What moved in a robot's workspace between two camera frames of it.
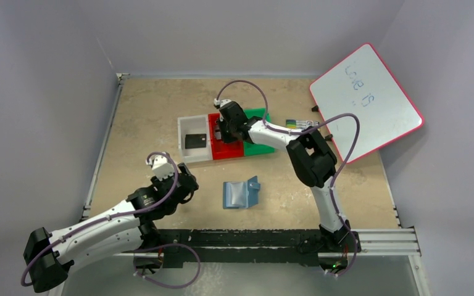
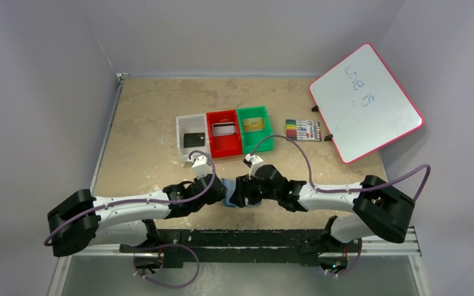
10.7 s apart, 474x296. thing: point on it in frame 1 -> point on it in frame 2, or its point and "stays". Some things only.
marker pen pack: (300, 124) stays
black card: (195, 140) stays
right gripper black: (224, 130) -> (240, 191)
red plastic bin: (221, 149) stays
